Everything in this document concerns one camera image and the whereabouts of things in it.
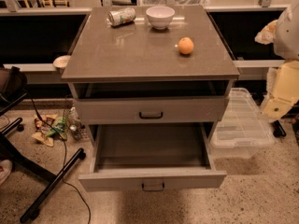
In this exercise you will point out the snack wrappers pile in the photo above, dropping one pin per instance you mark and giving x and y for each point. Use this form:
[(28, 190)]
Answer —
[(48, 127)]

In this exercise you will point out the orange fruit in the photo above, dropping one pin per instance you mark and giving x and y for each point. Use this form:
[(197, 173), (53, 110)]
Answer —
[(185, 46)]

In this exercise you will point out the black stand leg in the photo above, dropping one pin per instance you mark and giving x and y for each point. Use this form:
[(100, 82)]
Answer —
[(278, 130)]

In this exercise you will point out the grey drawer cabinet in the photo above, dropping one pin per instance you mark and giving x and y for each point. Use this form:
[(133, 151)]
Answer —
[(137, 61)]

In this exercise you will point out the white green soda can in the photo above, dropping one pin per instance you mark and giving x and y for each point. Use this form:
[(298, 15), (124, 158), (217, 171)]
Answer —
[(121, 16)]

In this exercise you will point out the white ceramic bowl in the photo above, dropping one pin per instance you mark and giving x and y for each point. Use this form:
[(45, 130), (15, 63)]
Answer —
[(160, 17)]

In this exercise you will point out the grey drawer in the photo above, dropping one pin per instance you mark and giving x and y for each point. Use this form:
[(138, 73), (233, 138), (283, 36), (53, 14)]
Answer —
[(129, 111), (151, 157)]

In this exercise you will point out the wire mesh basket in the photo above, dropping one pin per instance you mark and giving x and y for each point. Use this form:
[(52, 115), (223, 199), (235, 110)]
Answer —
[(72, 122)]

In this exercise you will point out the white red shoe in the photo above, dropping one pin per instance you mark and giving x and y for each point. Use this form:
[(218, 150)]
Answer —
[(5, 170)]

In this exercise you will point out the small white dish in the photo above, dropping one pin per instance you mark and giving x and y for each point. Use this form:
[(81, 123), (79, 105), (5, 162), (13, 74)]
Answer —
[(61, 62)]

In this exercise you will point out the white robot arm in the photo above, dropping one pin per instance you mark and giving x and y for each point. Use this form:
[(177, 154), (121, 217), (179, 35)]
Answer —
[(283, 33)]

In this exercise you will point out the clear plastic storage bin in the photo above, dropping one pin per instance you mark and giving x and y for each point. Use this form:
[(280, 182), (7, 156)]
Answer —
[(242, 125)]

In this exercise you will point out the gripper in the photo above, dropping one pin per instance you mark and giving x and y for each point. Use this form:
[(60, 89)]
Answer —
[(287, 36)]

